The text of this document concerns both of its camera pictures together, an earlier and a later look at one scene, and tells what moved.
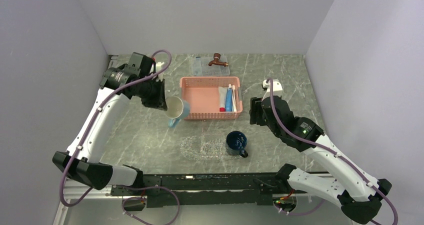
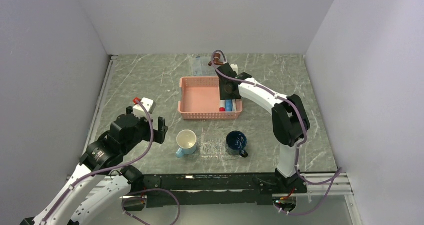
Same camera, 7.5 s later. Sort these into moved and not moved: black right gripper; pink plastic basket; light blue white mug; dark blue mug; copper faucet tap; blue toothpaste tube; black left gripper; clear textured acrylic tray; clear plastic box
Moved: light blue white mug; black left gripper; black right gripper
Not moved: dark blue mug; clear textured acrylic tray; clear plastic box; pink plastic basket; copper faucet tap; blue toothpaste tube
